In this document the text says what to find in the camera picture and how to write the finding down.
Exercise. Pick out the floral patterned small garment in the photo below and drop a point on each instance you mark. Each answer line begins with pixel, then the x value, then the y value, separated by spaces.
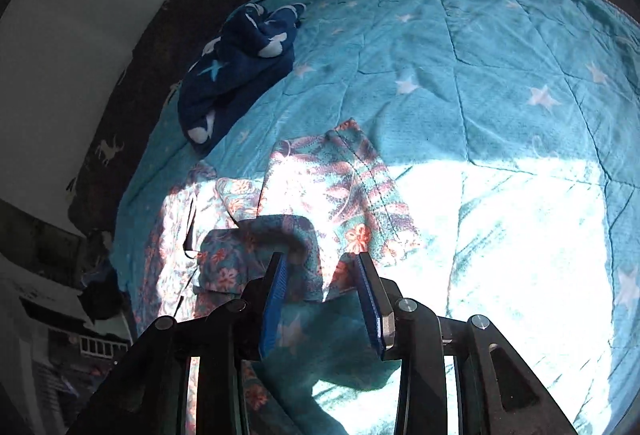
pixel 322 202

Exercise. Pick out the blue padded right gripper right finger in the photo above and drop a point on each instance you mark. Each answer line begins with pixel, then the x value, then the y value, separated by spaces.
pixel 378 312

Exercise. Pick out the navy blue fleece garment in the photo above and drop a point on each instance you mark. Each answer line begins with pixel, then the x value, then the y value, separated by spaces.
pixel 253 51

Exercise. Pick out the white grid panel device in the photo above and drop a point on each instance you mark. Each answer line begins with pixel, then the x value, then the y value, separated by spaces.
pixel 99 348

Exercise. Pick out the teal star pattern quilt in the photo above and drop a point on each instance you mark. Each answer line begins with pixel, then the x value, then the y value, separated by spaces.
pixel 511 131

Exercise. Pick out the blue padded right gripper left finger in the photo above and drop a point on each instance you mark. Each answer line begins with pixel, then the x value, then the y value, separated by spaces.
pixel 264 298

